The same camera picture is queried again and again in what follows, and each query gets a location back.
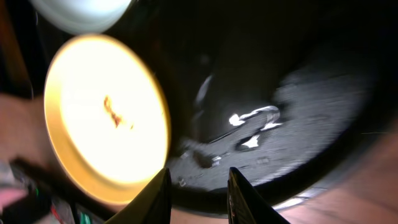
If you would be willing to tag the light blue plate top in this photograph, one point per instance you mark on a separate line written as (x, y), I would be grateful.
(82, 16)

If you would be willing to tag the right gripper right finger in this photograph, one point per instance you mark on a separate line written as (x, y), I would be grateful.
(245, 205)

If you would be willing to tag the round black tray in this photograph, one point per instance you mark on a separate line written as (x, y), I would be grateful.
(282, 90)

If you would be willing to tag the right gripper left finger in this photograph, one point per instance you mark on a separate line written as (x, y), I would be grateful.
(151, 206)

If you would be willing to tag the yellow plate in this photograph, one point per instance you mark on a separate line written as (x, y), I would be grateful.
(107, 118)

